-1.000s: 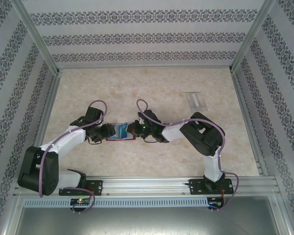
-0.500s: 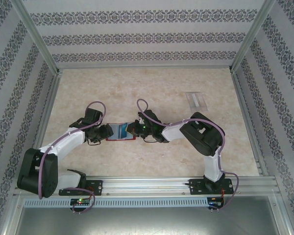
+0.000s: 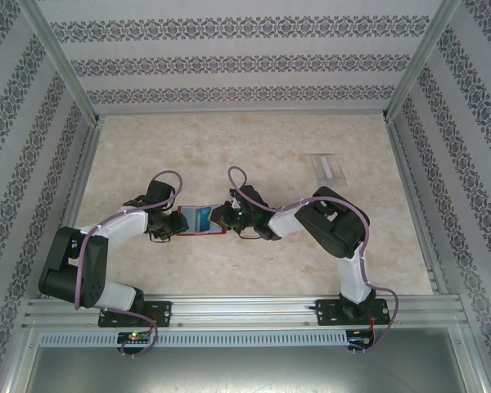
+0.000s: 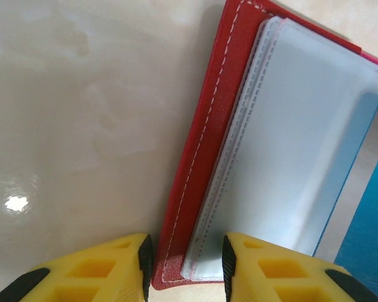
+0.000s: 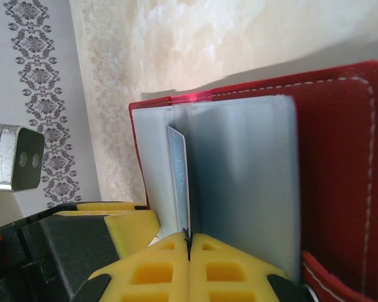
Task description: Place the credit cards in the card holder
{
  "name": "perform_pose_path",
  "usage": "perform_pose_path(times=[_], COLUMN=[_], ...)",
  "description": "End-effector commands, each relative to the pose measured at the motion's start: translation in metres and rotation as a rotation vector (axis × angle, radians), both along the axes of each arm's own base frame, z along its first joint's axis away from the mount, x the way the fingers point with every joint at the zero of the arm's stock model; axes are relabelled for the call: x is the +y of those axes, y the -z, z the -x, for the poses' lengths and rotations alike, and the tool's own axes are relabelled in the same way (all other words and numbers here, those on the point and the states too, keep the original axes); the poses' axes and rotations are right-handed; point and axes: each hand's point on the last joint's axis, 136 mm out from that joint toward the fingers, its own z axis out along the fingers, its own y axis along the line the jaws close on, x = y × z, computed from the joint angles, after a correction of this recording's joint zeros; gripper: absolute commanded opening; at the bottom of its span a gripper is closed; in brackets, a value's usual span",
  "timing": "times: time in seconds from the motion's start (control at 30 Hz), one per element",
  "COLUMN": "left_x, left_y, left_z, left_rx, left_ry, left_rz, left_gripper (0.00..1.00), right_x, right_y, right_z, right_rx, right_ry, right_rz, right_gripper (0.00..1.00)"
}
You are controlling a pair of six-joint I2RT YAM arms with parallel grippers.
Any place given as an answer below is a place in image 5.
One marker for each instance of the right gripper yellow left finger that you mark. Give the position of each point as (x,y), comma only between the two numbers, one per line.
(176,251)

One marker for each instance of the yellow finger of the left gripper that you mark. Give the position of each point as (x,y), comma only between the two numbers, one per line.
(97,206)
(132,229)

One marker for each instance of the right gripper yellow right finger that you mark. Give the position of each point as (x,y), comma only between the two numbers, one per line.
(201,255)

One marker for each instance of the blue VIP credit card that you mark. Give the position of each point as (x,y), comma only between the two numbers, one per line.
(178,176)

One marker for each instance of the red leather card holder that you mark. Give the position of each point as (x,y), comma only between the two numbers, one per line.
(334,157)

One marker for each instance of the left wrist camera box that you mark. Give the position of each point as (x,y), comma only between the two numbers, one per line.
(22,157)

